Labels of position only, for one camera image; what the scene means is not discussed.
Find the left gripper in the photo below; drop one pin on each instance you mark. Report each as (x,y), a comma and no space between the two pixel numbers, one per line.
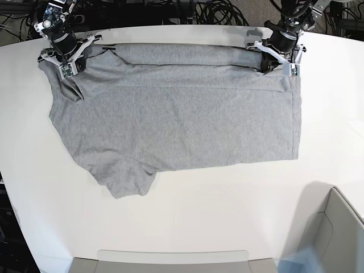
(281,42)

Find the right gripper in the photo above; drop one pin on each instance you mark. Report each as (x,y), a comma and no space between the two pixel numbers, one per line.
(65,44)

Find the grey T-shirt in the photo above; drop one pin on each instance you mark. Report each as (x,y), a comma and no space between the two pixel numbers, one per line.
(140,109)

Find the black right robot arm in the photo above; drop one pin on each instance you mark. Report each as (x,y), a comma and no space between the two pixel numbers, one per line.
(54,25)

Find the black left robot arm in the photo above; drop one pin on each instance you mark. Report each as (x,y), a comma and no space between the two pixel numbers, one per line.
(297,16)

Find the grey bin right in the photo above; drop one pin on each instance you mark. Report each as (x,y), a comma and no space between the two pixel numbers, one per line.
(333,239)

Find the blue blurred object bottom right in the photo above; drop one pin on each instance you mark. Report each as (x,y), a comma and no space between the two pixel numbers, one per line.
(301,260)

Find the grey tray bottom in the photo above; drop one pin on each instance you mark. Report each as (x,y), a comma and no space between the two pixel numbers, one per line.
(128,261)

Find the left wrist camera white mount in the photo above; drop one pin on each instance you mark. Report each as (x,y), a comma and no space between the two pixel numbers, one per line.
(290,67)

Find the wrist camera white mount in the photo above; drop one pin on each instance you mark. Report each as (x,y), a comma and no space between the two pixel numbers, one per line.
(71,67)
(290,67)

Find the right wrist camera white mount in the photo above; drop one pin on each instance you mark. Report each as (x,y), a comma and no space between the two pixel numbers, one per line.
(71,67)

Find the black cable bundle background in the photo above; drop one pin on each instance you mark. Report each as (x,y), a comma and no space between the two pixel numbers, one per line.
(18,17)

